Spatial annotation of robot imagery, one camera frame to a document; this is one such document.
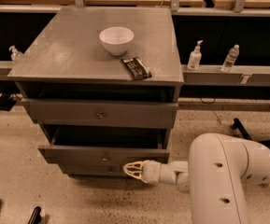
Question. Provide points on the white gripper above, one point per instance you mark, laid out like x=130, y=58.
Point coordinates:
x=151, y=172

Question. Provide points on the grey drawer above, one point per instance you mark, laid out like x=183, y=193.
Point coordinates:
x=104, y=170
x=85, y=145
x=101, y=113

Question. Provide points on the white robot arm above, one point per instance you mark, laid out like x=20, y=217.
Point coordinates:
x=218, y=167

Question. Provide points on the grey bottom drawer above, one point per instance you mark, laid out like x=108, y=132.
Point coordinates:
x=104, y=170

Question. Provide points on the grey wooden drawer cabinet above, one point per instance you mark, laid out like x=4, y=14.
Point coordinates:
x=68, y=61

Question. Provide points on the grey top drawer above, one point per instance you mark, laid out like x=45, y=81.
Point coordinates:
x=101, y=113

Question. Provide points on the black snack bar wrapper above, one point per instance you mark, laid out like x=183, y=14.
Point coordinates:
x=136, y=68

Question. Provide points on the black object on floor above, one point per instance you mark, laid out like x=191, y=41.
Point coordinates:
x=35, y=218

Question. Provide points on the white pump sanitizer bottle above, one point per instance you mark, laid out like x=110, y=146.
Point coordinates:
x=195, y=57

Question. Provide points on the white ceramic bowl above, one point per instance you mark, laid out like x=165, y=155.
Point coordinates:
x=116, y=40

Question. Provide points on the black box under shelf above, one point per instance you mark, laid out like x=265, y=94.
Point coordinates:
x=6, y=102

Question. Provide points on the clear plastic water bottle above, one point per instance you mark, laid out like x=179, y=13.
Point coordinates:
x=230, y=58

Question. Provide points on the small clear pump bottle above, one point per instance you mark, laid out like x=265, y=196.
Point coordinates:
x=15, y=54

